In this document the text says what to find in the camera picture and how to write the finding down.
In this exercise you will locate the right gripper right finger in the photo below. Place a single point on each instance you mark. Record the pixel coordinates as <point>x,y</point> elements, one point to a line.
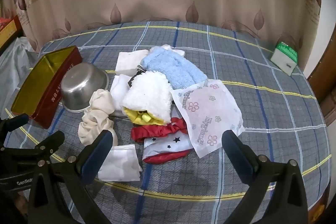
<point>288,203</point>

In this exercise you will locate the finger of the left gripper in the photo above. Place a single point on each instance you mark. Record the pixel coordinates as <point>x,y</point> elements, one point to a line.
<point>43,150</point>
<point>11,124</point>

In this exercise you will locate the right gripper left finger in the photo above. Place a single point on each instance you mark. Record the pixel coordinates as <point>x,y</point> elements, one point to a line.
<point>46,201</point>

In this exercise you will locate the cream fabric scrunchie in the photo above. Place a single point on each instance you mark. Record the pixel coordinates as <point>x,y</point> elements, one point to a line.
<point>96,118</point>

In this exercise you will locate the white cloth front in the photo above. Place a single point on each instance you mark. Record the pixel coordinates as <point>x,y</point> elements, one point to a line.
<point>121,165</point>

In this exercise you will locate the floral hygiene tissue packet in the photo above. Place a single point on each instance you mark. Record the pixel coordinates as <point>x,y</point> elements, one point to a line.
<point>209,109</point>

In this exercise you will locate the red white star cloth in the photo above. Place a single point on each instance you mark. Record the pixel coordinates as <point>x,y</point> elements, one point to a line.
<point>162,144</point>

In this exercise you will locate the white fluffy cloth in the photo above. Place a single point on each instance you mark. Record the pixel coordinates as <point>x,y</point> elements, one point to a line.
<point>149,91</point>

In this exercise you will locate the light blue fluffy cloth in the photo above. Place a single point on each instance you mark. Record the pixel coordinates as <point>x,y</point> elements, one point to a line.
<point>180,72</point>

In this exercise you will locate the white yellow towel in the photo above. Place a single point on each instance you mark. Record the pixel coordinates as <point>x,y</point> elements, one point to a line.
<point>118,90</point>

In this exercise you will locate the red gold tin box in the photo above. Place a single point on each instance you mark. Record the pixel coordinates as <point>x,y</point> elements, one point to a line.
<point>40,94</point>

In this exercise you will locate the stainless steel bowl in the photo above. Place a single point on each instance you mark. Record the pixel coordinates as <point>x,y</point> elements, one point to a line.
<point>78,85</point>

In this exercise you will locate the red yellow cardboard box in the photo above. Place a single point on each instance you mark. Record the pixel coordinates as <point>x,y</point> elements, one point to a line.
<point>10,29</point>

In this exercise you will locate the yellow fabric item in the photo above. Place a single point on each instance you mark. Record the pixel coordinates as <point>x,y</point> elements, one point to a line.
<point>160,117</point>

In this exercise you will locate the green white small box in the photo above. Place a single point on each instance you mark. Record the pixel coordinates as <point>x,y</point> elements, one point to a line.
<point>285,58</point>

